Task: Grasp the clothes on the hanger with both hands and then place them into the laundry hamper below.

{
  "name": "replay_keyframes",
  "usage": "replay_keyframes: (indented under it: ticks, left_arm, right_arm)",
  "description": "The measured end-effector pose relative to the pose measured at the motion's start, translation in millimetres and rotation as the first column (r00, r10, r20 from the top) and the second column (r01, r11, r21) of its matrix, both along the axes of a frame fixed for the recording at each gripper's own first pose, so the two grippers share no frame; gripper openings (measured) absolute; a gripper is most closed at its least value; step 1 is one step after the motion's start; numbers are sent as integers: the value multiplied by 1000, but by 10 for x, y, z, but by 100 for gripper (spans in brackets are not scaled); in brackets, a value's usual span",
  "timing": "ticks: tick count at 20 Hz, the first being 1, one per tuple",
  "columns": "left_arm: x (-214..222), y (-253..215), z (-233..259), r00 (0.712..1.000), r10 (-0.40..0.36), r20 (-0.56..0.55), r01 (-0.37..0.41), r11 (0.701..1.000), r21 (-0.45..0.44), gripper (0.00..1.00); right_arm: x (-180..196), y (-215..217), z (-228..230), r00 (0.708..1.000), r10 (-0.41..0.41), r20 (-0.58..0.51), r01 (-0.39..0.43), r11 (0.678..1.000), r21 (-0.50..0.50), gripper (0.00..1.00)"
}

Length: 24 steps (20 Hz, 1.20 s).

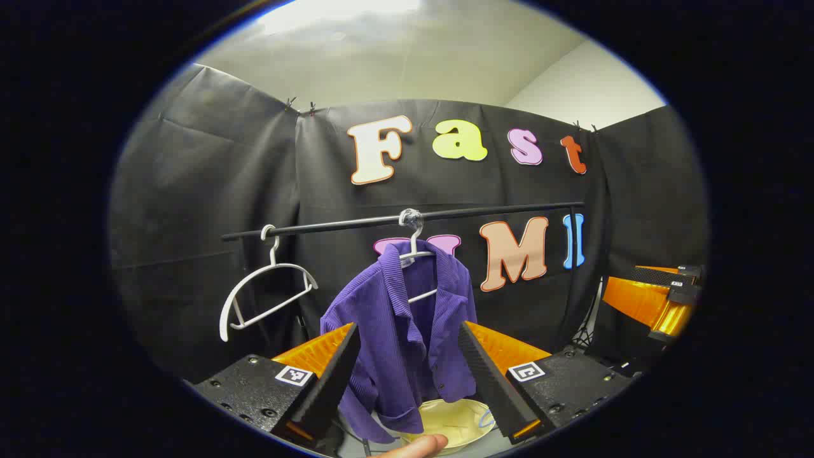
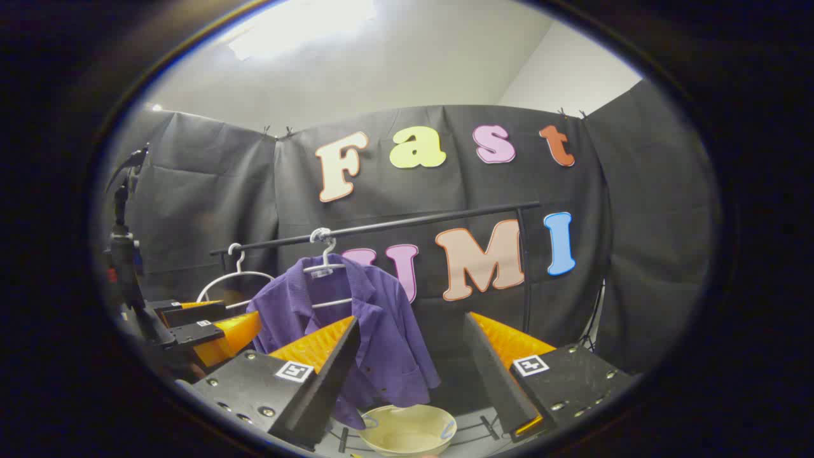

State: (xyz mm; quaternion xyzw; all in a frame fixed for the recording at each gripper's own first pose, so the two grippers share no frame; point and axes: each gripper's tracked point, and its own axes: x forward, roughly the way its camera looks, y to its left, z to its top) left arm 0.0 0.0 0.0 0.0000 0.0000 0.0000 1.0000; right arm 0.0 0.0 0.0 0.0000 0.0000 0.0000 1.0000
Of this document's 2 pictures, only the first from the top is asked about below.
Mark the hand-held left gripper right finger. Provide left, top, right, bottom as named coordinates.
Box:
left=458, top=321, right=635, bottom=445

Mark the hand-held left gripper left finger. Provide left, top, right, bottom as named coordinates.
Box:
left=191, top=322, right=362, bottom=446

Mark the purple ribbed shirt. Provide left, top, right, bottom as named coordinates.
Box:
left=320, top=240, right=479, bottom=445

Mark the white clothes hanger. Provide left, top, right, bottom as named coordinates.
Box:
left=399, top=209, right=439, bottom=305

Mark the empty white hanger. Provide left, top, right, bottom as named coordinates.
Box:
left=219, top=224, right=319, bottom=343

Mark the black clothes rack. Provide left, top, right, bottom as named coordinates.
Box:
left=221, top=201, right=586, bottom=347

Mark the black backdrop cloth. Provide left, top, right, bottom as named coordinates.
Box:
left=108, top=62, right=710, bottom=385

